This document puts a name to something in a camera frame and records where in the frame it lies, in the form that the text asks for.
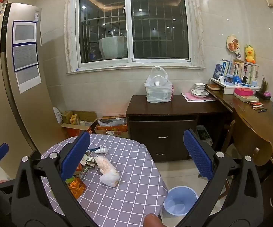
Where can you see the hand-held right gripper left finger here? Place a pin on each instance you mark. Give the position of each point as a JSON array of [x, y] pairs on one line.
[[77, 156]]

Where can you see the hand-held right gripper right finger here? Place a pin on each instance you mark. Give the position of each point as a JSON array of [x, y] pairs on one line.
[[197, 156]]

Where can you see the green white printed wrapper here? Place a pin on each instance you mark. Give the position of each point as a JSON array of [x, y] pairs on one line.
[[89, 160]]

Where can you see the person's right hand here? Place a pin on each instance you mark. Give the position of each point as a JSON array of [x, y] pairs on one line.
[[153, 221]]

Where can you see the small orange red packet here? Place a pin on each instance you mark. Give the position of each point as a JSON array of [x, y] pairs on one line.
[[78, 167]]

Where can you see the green crumpled wrapper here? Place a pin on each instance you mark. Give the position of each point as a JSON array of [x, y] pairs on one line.
[[84, 172]]

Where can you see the white box under desk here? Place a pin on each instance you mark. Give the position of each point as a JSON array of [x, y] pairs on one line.
[[203, 134]]

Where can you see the small white tube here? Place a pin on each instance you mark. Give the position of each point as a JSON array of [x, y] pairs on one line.
[[102, 150]]

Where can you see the open cardboard box with packets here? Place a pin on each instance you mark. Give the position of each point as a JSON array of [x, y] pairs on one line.
[[75, 128]]

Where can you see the orange foil wrapper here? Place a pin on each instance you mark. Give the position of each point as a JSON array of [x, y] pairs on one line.
[[76, 188]]

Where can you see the white crumpled plastic bag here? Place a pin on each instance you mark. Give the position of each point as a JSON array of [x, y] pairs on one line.
[[108, 170]]

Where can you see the white paper bag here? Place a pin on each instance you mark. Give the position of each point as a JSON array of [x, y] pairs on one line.
[[57, 115]]

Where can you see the dark wooden drawer cabinet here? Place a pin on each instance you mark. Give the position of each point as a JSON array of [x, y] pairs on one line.
[[164, 125]]

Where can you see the blue plastic bin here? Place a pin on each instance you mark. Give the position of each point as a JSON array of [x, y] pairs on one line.
[[180, 201]]

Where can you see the beige refrigerator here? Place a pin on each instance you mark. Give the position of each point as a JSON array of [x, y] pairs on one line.
[[27, 113]]

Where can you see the table with checked grey tablecloth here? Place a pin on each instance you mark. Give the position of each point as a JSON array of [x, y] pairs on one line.
[[127, 182]]

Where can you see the wooden chair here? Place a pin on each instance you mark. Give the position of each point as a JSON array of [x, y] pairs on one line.
[[252, 141]]

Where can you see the pink placemat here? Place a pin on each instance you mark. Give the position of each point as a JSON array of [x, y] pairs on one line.
[[193, 98]]

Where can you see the stack of white bowls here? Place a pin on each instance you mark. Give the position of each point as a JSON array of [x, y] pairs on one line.
[[199, 87]]

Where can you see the brown wooden desk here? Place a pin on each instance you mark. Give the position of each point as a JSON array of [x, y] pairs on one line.
[[264, 125]]

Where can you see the white desk shelf riser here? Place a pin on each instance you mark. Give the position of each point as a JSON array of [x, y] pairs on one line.
[[221, 85]]

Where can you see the thick book under pink box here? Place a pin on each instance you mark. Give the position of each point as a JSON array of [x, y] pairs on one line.
[[247, 98]]

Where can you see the row of coloured markers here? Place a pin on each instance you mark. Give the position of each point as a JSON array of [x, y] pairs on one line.
[[256, 106]]

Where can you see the clear plastic bag with bottles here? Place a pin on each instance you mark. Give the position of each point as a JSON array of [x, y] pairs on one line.
[[158, 87]]

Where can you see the pink box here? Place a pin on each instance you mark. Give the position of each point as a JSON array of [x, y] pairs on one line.
[[243, 91]]

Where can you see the plain white paper sheet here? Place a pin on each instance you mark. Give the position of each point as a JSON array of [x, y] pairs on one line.
[[29, 78]]

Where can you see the blue white pencil sharpener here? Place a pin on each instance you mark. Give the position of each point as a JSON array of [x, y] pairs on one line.
[[229, 80]]

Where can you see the blue whale desk toy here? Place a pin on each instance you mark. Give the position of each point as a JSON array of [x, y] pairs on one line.
[[237, 80]]

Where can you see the black pen holder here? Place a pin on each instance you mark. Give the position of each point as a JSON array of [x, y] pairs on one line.
[[264, 92]]

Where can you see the row of books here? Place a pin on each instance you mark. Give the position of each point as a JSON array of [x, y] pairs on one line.
[[242, 69]]

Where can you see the blue framed paper sheet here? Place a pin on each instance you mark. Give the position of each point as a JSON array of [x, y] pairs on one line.
[[24, 32], [25, 57]]

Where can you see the yellow duck plush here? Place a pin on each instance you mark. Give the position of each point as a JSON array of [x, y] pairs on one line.
[[250, 54]]

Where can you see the white framed sliding window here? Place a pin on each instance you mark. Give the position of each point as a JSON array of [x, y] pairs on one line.
[[127, 28]]

